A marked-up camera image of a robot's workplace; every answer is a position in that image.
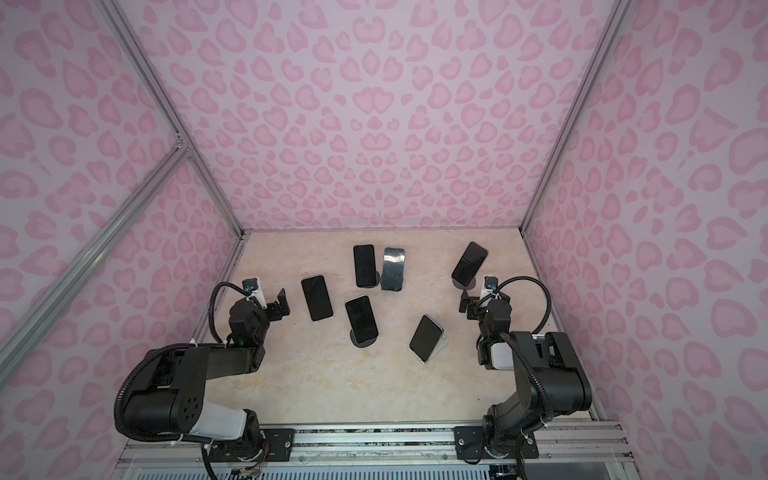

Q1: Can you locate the black phone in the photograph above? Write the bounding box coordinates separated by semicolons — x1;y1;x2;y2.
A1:
451;241;488;281
409;315;444;363
353;244;379;288
301;275;334;322
345;296;378;329

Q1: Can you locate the white folding phone stand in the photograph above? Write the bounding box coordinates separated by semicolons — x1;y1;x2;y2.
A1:
431;332;447;357

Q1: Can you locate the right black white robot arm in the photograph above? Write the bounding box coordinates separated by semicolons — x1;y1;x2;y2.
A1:
453;293;592;465

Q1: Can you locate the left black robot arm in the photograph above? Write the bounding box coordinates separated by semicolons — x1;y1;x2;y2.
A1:
113;288;290;462

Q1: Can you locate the grey round phone stand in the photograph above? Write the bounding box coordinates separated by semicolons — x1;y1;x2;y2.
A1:
451;276;477;290

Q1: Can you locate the black round phone stand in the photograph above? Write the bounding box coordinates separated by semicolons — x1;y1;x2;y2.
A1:
350;327;379;349

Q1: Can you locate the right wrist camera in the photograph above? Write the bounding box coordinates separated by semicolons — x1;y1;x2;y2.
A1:
480;276;499;298

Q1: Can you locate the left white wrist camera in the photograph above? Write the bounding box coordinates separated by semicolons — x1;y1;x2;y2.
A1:
242;277;267;309

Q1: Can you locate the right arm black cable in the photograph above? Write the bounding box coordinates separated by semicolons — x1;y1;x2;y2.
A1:
495;275;552;335

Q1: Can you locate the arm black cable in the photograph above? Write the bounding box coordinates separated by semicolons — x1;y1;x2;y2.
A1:
208;281;253;344
495;275;552;335

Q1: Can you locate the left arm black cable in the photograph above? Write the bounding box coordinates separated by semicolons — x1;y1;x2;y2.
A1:
208;281;253;344

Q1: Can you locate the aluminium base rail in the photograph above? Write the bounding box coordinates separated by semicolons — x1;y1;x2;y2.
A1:
113;418;640;479

